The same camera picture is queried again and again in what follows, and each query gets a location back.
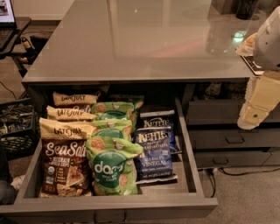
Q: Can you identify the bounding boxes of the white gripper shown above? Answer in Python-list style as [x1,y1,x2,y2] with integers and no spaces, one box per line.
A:
[236,69,280,131]

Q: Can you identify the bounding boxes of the blue kettle chip bag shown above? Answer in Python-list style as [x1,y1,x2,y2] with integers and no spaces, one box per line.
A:
[134,127,178,184]
[140,109,180,154]

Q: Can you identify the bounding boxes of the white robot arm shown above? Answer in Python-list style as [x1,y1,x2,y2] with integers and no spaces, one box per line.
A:
[236,6,280,130]

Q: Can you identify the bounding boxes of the grey upper right drawer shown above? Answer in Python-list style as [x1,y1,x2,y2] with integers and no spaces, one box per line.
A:
[185,99,280,126]

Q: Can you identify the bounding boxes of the grey closed middle drawer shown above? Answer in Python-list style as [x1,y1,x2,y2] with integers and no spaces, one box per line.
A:
[189,129,280,150]

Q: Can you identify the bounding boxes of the farthest green chip bag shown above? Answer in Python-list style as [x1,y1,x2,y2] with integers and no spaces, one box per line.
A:
[109,94,144,133]

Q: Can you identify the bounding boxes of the open grey top drawer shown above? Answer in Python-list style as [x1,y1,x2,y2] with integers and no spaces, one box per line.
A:
[0,100,218,224]

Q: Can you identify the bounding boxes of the middle green Dang chip bag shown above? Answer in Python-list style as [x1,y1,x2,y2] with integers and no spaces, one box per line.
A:
[92,118,132,141]

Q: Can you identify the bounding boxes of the green dang chip bag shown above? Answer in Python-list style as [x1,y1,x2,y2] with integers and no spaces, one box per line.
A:
[92,118,132,141]
[86,136,144,196]
[91,101,134,120]

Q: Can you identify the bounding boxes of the rear green Dang chip bag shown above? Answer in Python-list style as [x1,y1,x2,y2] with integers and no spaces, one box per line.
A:
[91,101,134,120]

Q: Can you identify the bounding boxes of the front green Dang chip bag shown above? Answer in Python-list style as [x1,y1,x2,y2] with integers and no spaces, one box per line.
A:
[86,136,144,196]

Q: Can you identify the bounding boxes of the rear Late July chip bag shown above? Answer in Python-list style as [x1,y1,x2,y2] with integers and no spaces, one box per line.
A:
[52,92,98,106]

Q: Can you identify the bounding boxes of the late july chip bag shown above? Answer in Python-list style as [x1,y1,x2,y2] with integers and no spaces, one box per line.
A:
[46,106,96,122]
[52,92,98,106]

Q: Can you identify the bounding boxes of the middle Late July chip bag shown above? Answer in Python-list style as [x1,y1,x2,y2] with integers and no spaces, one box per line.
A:
[46,106,96,122]

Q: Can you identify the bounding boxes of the front brown Late July bag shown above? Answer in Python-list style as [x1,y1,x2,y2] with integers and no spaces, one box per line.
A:
[39,118,96,198]

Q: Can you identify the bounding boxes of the black white marker board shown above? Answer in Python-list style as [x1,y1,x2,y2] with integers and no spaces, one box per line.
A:
[241,56,264,76]

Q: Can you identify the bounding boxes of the dark cylindrical container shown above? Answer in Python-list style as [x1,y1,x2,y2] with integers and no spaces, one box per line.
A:
[235,0,259,20]

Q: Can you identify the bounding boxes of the black plastic crate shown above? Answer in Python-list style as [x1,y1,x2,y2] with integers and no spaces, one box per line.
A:
[0,98,38,160]

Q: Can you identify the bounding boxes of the laptop computer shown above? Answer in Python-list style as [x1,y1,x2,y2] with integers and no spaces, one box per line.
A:
[0,0,17,51]

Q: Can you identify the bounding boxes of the black power cable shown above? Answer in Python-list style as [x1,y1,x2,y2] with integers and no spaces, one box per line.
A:
[204,165,280,199]

